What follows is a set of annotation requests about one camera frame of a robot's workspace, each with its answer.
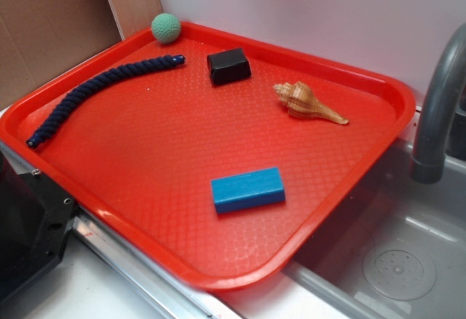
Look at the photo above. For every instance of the brown cardboard panel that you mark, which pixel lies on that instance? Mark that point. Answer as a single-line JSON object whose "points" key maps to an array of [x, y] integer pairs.
{"points": [[41, 39]]}

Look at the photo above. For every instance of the blue rectangular block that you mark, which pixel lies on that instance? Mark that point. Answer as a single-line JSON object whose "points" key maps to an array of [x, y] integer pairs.
{"points": [[248, 190]]}

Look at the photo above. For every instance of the red plastic tray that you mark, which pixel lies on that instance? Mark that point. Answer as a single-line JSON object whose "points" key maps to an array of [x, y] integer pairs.
{"points": [[141, 154]]}

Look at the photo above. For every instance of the metal rail strip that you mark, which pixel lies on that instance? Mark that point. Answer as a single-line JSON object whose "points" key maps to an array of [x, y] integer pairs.
{"points": [[102, 276]]}

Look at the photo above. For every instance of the grey faucet spout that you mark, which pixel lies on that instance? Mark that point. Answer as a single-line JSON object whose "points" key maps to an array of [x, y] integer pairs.
{"points": [[441, 128]]}

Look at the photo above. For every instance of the grey plastic sink basin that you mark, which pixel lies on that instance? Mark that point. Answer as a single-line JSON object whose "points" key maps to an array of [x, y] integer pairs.
{"points": [[393, 248]]}

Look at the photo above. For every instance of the black rectangular block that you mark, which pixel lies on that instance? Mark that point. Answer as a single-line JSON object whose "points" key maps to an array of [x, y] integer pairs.
{"points": [[228, 66]]}

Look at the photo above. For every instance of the green dimpled ball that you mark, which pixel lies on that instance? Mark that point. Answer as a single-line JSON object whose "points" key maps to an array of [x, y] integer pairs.
{"points": [[166, 28]]}

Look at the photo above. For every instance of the striped brown conch shell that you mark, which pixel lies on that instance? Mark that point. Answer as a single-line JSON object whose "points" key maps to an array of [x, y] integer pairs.
{"points": [[301, 102]]}

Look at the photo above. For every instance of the black box with screws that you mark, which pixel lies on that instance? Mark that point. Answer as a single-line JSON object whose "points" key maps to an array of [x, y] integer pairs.
{"points": [[36, 217]]}

